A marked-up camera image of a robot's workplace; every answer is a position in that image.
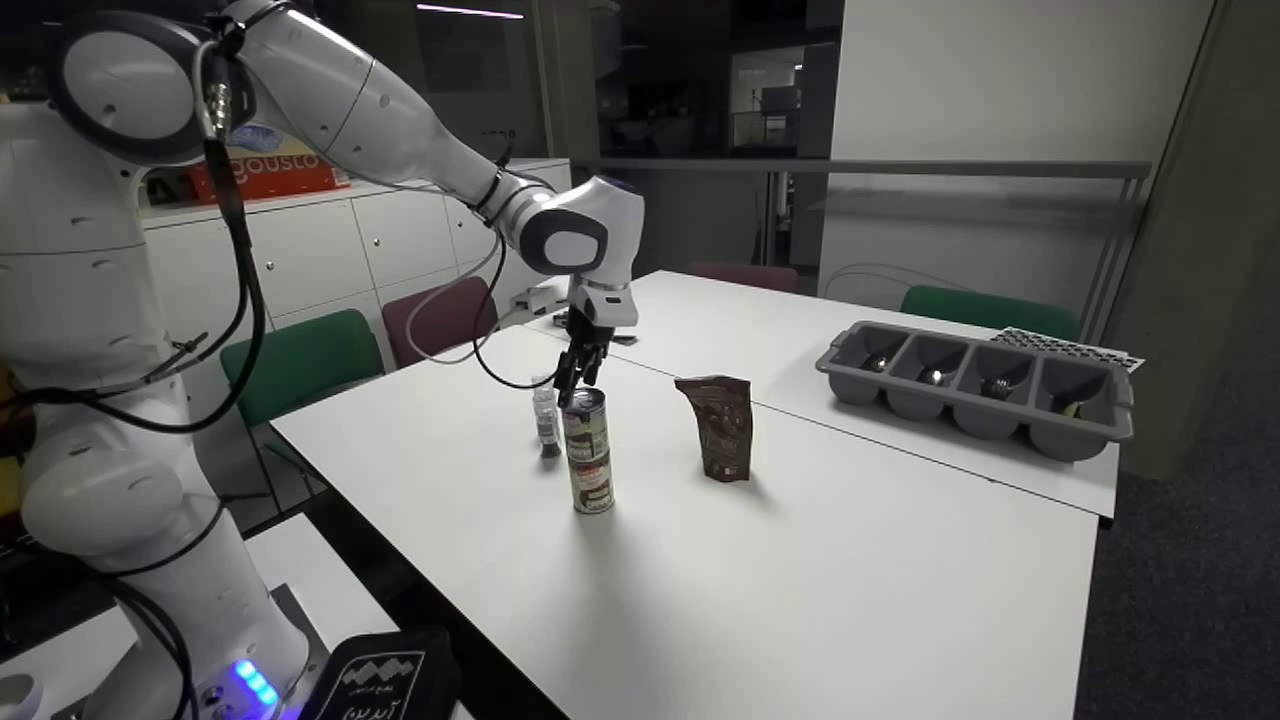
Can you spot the right spice shaker jar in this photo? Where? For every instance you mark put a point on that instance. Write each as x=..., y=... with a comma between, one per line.
x=546, y=422

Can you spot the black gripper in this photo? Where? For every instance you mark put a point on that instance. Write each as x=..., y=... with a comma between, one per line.
x=584, y=336

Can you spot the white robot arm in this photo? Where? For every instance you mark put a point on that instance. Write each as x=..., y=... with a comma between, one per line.
x=115, y=473

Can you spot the green chair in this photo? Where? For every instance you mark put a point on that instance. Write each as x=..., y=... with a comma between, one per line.
x=990, y=311

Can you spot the white cabinet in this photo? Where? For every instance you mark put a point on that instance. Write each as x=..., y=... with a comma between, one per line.
x=320, y=255

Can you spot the black control pendant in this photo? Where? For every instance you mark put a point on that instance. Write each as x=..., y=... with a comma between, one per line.
x=384, y=677

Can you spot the brown snack pouch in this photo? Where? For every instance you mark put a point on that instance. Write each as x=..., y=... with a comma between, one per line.
x=722, y=410

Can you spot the grey cutlery tray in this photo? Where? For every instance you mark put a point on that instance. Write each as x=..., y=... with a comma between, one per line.
x=1057, y=407

